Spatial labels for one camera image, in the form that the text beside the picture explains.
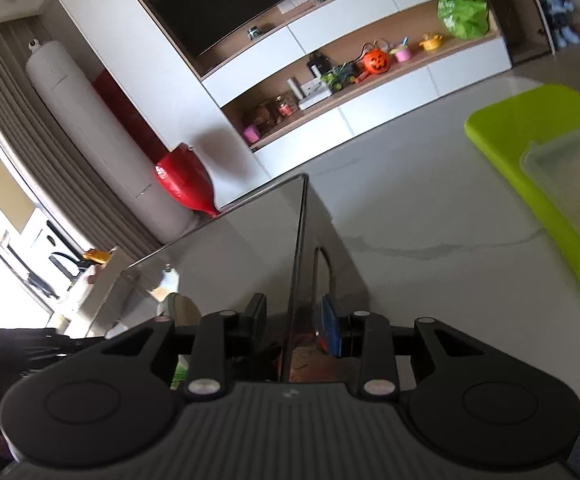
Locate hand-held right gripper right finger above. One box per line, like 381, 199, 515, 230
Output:
320, 294, 476, 401

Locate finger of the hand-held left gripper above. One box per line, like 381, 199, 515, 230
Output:
20, 329, 104, 362

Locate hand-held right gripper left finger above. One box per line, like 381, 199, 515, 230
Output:
102, 292, 270, 401

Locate grey transparent storage box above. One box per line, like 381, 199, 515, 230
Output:
62, 174, 371, 386

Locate green storage box lid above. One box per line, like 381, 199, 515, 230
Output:
464, 84, 580, 307

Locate white marble desktop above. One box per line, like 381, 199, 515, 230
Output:
217, 76, 580, 411

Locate red vase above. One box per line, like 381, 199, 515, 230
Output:
152, 142, 221, 218

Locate white tower air conditioner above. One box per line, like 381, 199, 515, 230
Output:
25, 40, 196, 241

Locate white router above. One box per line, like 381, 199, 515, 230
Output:
286, 76, 332, 110

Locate grey curtain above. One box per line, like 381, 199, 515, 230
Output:
0, 12, 163, 261

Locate red panel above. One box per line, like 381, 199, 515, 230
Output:
92, 70, 171, 161

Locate green toy truck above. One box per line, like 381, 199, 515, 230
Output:
320, 62, 360, 93

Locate orange pumpkin bucket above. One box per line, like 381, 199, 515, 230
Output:
361, 49, 391, 75

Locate white wooden television cabinet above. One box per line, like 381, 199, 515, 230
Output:
190, 0, 513, 153

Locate green plastic bag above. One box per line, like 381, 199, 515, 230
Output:
437, 0, 491, 39

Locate tall open shelf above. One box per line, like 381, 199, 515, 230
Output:
480, 0, 558, 63

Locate blue robot figure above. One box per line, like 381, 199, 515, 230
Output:
532, 0, 580, 51

